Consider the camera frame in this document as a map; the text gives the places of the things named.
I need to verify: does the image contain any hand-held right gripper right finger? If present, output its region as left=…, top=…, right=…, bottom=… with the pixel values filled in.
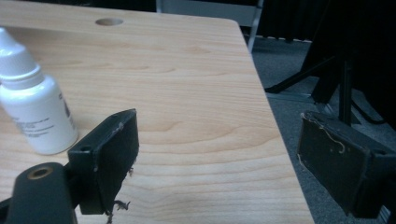
left=296, top=111, right=396, bottom=218

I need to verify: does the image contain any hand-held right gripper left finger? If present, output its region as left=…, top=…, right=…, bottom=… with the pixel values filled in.
left=67, top=108, right=140, bottom=217

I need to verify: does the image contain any white dropper bottle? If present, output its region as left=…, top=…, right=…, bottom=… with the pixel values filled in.
left=0, top=26, right=79, bottom=156

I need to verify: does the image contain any black tripod stand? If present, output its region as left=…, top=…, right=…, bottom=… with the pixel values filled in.
left=264, top=0, right=396, bottom=132

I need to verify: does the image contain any dark curtain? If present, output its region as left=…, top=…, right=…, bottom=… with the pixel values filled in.
left=258, top=0, right=331, bottom=43

